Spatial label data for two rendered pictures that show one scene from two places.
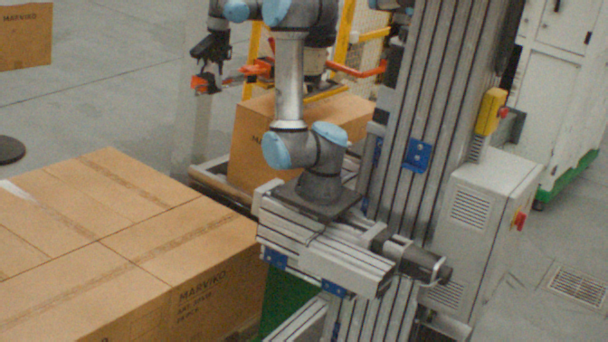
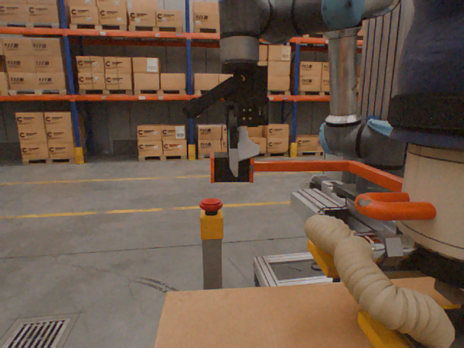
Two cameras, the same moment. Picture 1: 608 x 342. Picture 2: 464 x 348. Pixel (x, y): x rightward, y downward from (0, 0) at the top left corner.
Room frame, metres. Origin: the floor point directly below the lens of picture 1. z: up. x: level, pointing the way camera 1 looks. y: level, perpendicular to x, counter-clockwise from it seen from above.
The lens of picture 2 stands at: (3.56, 0.22, 1.31)
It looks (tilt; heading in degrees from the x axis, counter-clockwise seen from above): 14 degrees down; 235
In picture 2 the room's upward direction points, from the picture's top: straight up
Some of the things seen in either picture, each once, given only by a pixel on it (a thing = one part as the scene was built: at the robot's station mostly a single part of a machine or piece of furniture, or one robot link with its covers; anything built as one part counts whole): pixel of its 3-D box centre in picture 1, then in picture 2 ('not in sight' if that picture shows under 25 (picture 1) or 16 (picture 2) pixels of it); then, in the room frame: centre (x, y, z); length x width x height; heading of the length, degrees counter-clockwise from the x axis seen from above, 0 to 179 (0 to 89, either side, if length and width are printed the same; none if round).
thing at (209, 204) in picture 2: not in sight; (211, 206); (3.15, -0.49, 1.02); 0.07 x 0.07 x 0.04
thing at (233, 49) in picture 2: (402, 17); (239, 54); (3.21, -0.26, 1.41); 0.08 x 0.08 x 0.05
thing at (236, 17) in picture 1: (237, 9); not in sight; (2.53, 0.35, 1.49); 0.11 x 0.11 x 0.08; 35
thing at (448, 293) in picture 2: not in sight; (459, 280); (3.11, 0.12, 1.08); 0.04 x 0.04 x 0.05; 59
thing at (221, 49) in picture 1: (217, 43); not in sight; (2.61, 0.41, 1.33); 0.09 x 0.08 x 0.12; 148
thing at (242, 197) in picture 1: (250, 201); not in sight; (2.91, 0.23, 0.58); 0.70 x 0.03 x 0.06; 60
